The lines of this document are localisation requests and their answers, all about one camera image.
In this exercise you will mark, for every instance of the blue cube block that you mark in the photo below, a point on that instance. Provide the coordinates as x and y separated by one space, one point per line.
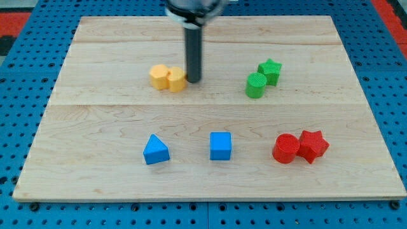
220 146

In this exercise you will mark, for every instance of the green cylinder block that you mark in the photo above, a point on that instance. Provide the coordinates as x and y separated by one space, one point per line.
255 85

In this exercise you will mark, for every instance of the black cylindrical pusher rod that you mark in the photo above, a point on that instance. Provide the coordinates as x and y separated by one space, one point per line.
193 54

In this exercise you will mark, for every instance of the green star block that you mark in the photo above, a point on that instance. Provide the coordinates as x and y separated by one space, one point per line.
271 70

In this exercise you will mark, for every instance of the yellow heart block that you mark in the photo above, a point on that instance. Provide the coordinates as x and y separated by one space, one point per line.
176 79

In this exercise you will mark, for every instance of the red star block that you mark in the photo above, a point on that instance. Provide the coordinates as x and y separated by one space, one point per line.
312 145

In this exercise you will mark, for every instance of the light wooden board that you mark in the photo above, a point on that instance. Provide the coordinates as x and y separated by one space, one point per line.
102 111

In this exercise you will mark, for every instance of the red cylinder block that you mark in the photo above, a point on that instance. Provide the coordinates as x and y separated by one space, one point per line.
285 148

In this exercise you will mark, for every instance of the yellow hexagon block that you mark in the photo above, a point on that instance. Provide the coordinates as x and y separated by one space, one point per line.
158 77

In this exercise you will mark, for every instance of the blue triangle block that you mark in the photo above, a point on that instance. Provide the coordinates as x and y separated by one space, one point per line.
156 151

